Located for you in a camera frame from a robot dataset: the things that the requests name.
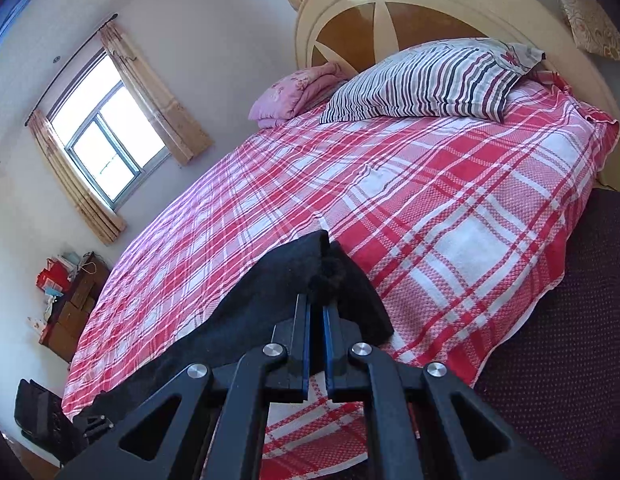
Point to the red bag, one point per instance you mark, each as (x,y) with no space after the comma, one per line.
(50,277)

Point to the red plaid bed sheet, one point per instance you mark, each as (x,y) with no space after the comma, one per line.
(414,185)

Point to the dark dotted cloth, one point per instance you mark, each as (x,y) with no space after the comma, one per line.
(564,335)

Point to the dark curtain rod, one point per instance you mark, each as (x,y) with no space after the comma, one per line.
(70,67)

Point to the black pants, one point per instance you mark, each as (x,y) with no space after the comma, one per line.
(270,285)

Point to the window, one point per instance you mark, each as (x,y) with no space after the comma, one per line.
(105,135)

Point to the cream wooden headboard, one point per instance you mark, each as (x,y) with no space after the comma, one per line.
(350,20)

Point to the short beige curtain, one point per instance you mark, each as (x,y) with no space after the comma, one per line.
(155,100)

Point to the brown wooden dresser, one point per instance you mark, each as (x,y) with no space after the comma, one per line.
(75,310)

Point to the beige floral cloth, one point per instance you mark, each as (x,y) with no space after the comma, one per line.
(589,20)

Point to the folded pink blanket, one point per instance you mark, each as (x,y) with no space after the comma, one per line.
(290,95)

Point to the black bag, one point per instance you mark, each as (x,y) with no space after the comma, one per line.
(40,420)

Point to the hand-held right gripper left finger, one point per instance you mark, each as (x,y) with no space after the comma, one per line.
(305,360)

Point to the small white box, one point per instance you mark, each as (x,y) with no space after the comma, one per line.
(36,325)

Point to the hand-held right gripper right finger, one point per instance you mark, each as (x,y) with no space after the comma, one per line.
(331,355)

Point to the striped pillow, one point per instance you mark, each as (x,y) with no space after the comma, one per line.
(414,80)

